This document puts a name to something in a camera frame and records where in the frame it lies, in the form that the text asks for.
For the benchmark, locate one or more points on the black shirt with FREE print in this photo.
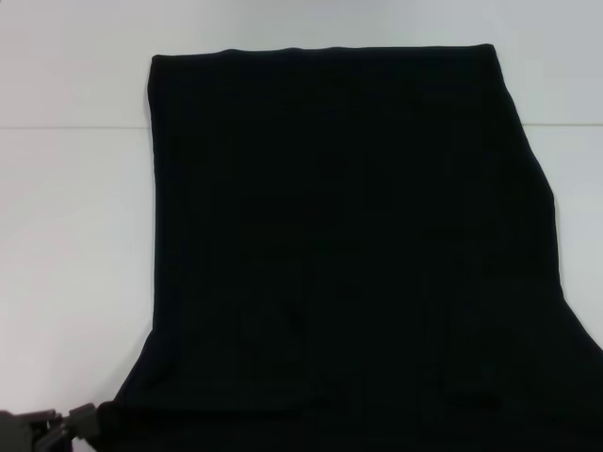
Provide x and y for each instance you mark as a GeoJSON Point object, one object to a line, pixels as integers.
{"type": "Point", "coordinates": [353, 235]}

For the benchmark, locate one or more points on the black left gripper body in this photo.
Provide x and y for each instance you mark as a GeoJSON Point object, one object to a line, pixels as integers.
{"type": "Point", "coordinates": [23, 433]}

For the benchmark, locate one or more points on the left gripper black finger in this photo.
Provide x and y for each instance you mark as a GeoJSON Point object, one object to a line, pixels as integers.
{"type": "Point", "coordinates": [85, 421]}

